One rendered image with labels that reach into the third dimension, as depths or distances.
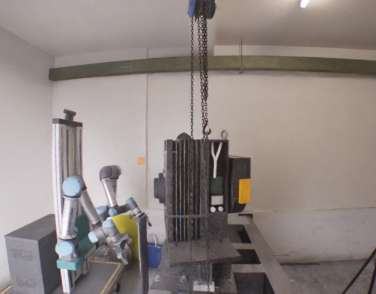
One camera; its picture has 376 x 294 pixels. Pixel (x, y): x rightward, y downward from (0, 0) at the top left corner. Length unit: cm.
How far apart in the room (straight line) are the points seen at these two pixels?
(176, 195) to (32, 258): 128
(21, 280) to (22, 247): 31
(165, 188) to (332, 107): 244
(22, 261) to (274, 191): 271
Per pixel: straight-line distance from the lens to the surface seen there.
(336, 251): 335
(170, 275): 153
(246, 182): 134
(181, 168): 133
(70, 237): 153
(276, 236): 287
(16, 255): 212
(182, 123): 254
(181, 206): 136
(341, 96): 316
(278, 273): 167
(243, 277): 165
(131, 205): 190
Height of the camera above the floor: 158
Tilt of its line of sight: 1 degrees down
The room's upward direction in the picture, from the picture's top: straight up
